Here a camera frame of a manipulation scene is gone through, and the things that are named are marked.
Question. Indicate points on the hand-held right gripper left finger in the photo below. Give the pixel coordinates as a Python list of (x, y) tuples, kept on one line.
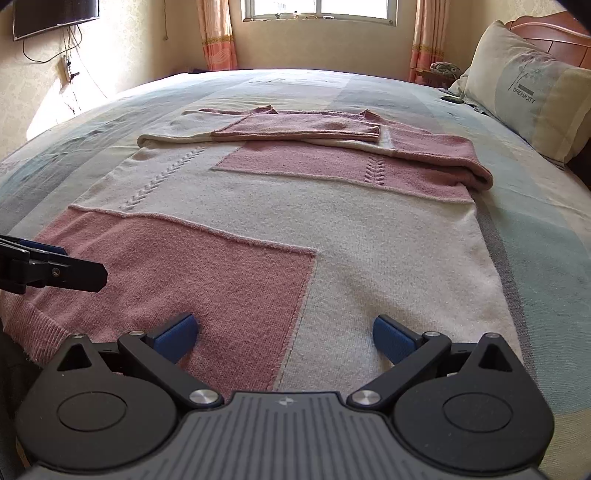
[(178, 337)]

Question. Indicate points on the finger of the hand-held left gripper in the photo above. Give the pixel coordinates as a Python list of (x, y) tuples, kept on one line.
[(78, 274), (41, 247)]

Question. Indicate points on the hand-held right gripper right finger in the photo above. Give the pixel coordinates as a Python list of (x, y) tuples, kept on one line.
[(392, 340)]

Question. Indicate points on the pink and white knit sweater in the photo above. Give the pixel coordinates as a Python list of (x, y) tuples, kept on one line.
[(369, 230)]

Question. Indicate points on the pastel patchwork bedspread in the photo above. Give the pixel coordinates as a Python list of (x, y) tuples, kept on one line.
[(554, 254)]

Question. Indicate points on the black remote control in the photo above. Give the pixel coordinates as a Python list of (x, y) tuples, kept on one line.
[(450, 98)]

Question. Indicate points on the small wooden bedside table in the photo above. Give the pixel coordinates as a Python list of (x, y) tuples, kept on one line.
[(427, 77)]

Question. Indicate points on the pink striped curtain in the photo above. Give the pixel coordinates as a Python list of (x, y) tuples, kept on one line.
[(429, 37), (217, 34)]

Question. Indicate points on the grey bundled cloth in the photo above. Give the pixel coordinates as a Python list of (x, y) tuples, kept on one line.
[(445, 68)]

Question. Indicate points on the large floral print pillow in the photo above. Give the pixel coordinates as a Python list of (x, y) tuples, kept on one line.
[(531, 92)]

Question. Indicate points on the bedroom window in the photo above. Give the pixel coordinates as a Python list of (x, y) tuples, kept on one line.
[(318, 8)]

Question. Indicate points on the wooden bed headboard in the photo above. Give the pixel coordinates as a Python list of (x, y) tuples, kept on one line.
[(549, 25)]

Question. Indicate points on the wall power socket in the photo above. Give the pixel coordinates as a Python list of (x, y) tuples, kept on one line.
[(64, 70)]

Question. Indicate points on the wall-mounted black television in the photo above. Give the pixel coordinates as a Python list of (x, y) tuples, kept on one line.
[(55, 16)]

